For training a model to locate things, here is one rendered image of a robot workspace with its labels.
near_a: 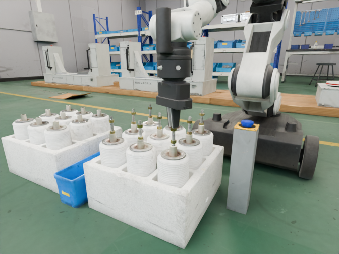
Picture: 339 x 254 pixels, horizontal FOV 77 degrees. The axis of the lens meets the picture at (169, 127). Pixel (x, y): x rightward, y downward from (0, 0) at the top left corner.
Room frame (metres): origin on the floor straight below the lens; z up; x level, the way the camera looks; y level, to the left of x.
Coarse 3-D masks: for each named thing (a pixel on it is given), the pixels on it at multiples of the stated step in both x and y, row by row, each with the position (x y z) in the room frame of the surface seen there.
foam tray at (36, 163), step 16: (16, 144) 0.86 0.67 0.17; (32, 144) 0.84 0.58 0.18; (80, 144) 0.85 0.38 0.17; (96, 144) 0.92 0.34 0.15; (16, 160) 0.88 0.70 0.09; (32, 160) 0.81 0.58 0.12; (48, 160) 0.76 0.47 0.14; (64, 160) 0.77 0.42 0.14; (32, 176) 0.82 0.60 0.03; (48, 176) 0.77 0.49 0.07
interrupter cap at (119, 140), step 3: (105, 138) 0.71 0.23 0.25; (108, 138) 0.71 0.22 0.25; (117, 138) 0.71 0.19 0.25; (120, 138) 0.71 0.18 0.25; (123, 138) 0.71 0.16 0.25; (102, 141) 0.68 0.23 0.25; (105, 141) 0.68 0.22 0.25; (108, 141) 0.69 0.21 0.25; (117, 141) 0.69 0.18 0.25; (120, 141) 0.68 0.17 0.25; (123, 141) 0.68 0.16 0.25; (105, 144) 0.66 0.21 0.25; (108, 144) 0.65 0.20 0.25; (111, 144) 0.65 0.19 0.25; (114, 144) 0.66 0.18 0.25; (117, 144) 0.66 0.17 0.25
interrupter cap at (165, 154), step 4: (164, 152) 0.59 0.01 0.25; (168, 152) 0.59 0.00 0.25; (180, 152) 0.59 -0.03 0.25; (184, 152) 0.59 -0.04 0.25; (164, 156) 0.56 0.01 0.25; (168, 156) 0.56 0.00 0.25; (172, 156) 0.57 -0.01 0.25; (176, 156) 0.57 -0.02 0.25; (180, 156) 0.56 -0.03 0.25; (184, 156) 0.56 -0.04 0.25
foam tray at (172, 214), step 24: (96, 168) 0.63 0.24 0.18; (120, 168) 0.63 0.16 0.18; (216, 168) 0.73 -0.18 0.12; (96, 192) 0.64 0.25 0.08; (120, 192) 0.58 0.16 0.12; (144, 192) 0.54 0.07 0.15; (168, 192) 0.50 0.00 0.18; (192, 192) 0.52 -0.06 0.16; (120, 216) 0.59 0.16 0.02; (144, 216) 0.54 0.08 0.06; (168, 216) 0.50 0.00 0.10; (192, 216) 0.52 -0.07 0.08; (168, 240) 0.50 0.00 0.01
